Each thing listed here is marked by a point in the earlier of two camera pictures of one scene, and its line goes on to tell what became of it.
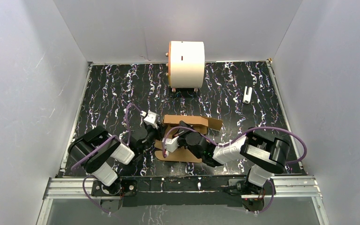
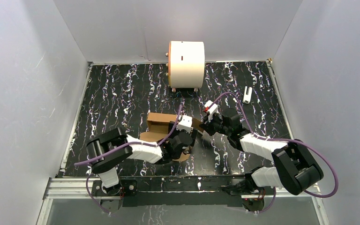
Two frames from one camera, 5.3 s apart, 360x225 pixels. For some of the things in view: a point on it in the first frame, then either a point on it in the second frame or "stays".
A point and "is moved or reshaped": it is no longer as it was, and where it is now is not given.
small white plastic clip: [247, 97] stays
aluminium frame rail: [284, 187] stays
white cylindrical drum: [186, 65] stays
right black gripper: [182, 131] to [207, 125]
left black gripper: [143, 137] to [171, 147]
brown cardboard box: [199, 124] is moved or reshaped
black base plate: [228, 190] stays
